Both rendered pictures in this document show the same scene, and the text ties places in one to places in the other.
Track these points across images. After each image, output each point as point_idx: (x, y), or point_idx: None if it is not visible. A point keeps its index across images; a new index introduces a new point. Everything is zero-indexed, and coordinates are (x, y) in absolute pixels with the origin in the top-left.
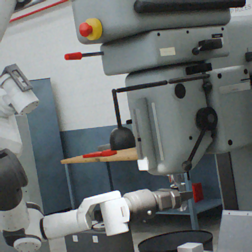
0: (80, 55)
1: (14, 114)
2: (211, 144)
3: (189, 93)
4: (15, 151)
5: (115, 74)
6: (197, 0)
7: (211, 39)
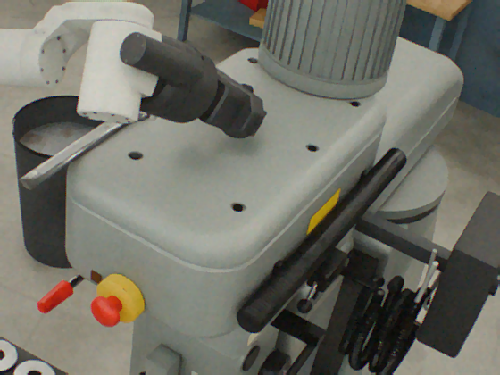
0: (69, 295)
1: None
2: None
3: (261, 346)
4: None
5: None
6: (345, 229)
7: (335, 267)
